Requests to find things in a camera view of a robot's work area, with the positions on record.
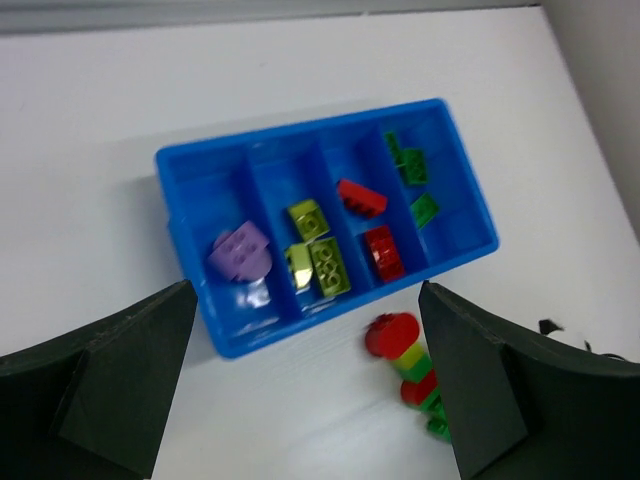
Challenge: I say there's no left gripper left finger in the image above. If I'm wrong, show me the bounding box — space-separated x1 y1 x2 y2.
1 281 197 479

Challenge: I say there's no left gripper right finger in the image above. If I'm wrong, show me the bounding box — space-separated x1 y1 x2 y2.
419 282 639 479

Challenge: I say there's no red yellow green lego stack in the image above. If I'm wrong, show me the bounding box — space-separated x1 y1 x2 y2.
364 312 439 412

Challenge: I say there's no red lego brick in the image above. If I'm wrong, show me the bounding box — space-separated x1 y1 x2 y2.
364 225 406 283
337 178 388 218

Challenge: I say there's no purple lego brick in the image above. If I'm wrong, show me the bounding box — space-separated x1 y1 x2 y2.
208 220 273 282

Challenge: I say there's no long green lego brick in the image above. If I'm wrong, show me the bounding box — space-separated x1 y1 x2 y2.
410 192 440 230

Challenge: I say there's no long lime lego brick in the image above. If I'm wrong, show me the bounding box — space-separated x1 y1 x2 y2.
308 237 351 297

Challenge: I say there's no rounded green lego brick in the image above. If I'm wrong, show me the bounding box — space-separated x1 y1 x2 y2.
285 243 313 290

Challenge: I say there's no dark green lego brick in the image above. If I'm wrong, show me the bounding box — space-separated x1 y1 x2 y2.
383 131 428 186

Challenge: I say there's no small lime lego brick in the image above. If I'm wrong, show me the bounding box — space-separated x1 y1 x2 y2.
287 198 330 242

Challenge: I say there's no blue divided plastic bin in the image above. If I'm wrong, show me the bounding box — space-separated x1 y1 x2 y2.
155 99 499 359

